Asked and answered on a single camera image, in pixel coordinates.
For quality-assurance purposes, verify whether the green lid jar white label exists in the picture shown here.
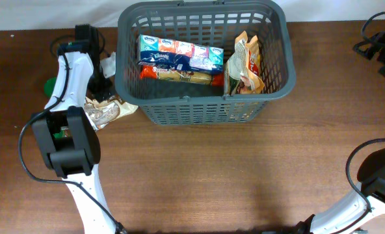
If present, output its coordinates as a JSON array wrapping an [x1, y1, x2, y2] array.
[[44, 77, 57, 98]]

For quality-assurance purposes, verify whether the sliced bread paper bag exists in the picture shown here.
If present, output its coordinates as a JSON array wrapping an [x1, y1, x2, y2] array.
[[83, 95, 138, 131]]

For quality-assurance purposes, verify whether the blue tissue multipack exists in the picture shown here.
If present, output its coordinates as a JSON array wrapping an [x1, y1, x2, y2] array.
[[137, 34, 224, 75]]

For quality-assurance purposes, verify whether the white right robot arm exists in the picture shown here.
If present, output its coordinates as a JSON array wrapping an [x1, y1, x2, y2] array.
[[293, 31, 385, 233]]

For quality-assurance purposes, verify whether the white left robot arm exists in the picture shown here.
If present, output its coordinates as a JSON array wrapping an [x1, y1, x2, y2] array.
[[26, 24, 126, 233]]

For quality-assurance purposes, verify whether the green lid pesto jar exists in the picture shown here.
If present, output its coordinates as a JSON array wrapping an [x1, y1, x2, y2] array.
[[53, 127, 71, 138]]

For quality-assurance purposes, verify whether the beige snack bag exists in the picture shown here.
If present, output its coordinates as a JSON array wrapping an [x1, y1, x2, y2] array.
[[224, 31, 265, 96]]

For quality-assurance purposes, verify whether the orange spaghetti packet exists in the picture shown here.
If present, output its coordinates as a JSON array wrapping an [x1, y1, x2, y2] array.
[[140, 66, 224, 86]]

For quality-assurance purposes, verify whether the grey plastic basket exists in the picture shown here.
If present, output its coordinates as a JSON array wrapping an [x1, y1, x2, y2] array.
[[115, 1, 296, 125]]

